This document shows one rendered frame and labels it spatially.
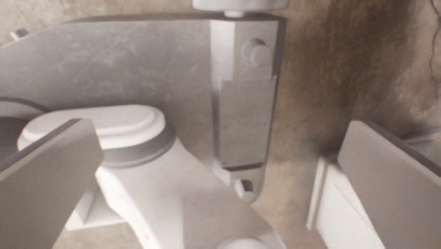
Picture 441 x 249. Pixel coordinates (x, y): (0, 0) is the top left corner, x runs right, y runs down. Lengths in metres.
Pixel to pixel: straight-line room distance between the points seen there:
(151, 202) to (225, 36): 0.30
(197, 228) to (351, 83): 0.75
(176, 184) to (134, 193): 0.05
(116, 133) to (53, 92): 0.21
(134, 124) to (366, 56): 0.73
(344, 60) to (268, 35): 0.43
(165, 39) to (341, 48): 0.55
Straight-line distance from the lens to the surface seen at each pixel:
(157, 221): 0.28
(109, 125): 0.36
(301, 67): 0.74
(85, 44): 0.48
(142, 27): 0.45
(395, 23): 0.90
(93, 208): 0.50
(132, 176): 0.34
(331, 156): 0.97
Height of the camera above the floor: 0.61
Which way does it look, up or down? 57 degrees down
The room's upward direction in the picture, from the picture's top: 160 degrees clockwise
